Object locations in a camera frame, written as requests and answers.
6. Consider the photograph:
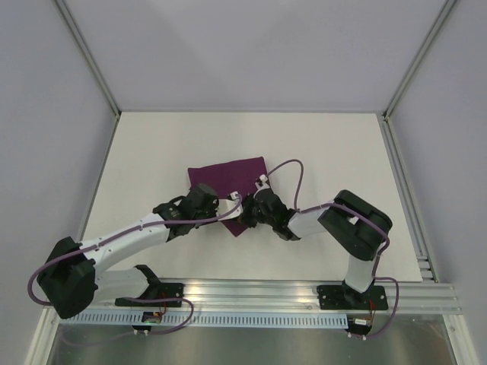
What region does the purple cloth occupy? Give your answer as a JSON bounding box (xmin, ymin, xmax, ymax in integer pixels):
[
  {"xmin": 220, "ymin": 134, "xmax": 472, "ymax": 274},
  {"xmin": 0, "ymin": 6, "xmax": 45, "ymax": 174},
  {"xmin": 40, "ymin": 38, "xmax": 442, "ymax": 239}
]
[{"xmin": 186, "ymin": 155, "xmax": 269, "ymax": 239}]

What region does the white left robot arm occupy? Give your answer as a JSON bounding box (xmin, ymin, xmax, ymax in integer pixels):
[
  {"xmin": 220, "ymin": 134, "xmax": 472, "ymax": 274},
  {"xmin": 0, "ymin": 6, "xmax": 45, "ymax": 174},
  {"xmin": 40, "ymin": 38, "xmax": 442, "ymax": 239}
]
[{"xmin": 37, "ymin": 184, "xmax": 218, "ymax": 319}]

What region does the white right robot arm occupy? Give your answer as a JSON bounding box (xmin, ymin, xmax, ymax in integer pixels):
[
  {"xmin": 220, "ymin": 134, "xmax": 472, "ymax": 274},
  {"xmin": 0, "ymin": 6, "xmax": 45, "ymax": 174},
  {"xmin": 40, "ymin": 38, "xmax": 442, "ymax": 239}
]
[{"xmin": 238, "ymin": 188, "xmax": 393, "ymax": 308}]

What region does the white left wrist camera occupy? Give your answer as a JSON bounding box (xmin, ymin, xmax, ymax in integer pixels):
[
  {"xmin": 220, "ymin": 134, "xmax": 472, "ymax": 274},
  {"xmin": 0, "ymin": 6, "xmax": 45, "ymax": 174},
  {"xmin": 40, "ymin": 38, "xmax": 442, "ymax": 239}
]
[{"xmin": 217, "ymin": 192, "xmax": 243, "ymax": 221}]

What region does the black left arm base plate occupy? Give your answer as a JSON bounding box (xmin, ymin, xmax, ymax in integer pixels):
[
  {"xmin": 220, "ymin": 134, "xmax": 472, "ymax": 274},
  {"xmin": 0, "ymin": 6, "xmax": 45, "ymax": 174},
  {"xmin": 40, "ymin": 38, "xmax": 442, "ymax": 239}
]
[{"xmin": 115, "ymin": 282, "xmax": 185, "ymax": 308}]

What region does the aluminium front rail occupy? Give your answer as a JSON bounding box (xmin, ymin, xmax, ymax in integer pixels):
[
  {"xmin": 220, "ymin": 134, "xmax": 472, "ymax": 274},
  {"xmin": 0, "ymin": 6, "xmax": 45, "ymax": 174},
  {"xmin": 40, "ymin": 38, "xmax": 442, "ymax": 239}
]
[{"xmin": 86, "ymin": 278, "xmax": 461, "ymax": 314}]

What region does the slotted cable duct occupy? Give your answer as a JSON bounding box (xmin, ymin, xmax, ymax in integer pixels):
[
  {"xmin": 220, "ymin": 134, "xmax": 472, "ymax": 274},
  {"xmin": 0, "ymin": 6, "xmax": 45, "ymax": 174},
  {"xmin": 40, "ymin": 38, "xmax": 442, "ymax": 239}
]
[{"xmin": 60, "ymin": 309, "xmax": 348, "ymax": 329}]

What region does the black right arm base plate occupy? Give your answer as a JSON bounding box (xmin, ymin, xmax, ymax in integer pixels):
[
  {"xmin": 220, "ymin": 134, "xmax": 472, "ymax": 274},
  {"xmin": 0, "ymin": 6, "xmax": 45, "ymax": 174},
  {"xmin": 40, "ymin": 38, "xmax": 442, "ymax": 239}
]
[{"xmin": 317, "ymin": 283, "xmax": 389, "ymax": 311}]

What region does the left aluminium frame post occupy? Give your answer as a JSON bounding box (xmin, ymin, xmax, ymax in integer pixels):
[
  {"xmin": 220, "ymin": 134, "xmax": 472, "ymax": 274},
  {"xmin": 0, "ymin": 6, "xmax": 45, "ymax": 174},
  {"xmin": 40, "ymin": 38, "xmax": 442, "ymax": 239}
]
[{"xmin": 52, "ymin": 0, "xmax": 122, "ymax": 121}]

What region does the aluminium frame post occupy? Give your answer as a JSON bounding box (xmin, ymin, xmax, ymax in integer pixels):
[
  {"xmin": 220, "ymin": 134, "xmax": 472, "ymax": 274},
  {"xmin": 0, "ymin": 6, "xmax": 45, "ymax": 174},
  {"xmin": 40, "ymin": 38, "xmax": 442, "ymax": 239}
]
[
  {"xmin": 52, "ymin": 0, "xmax": 122, "ymax": 121},
  {"xmin": 382, "ymin": 0, "xmax": 460, "ymax": 122}
]

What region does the right aluminium frame post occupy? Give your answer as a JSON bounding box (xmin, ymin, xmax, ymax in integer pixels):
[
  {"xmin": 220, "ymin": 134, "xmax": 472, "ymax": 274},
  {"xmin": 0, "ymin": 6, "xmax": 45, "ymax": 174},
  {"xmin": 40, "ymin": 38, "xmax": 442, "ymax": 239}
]
[{"xmin": 382, "ymin": 0, "xmax": 460, "ymax": 122}]

